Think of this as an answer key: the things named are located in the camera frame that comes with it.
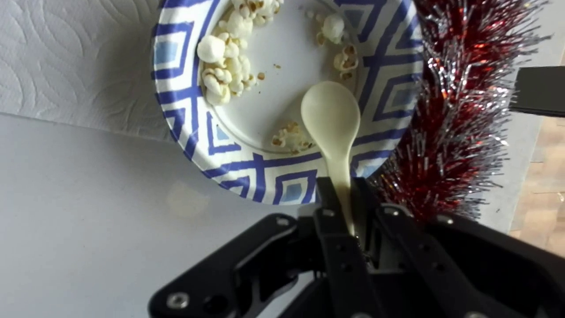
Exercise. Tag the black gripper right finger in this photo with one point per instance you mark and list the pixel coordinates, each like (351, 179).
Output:
(375, 223)

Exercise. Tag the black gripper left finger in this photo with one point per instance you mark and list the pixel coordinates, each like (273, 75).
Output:
(331, 223)

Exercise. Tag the cream plastic spoon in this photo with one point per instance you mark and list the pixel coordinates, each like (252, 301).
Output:
(333, 119)

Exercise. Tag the blue patterned paper bowl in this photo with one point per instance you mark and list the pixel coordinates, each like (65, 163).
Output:
(234, 144)

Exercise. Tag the red silver tinsel garland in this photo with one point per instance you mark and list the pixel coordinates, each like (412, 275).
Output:
(457, 144)

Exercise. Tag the white embossed paper towel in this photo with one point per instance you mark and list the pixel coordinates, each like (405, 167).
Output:
(80, 63)

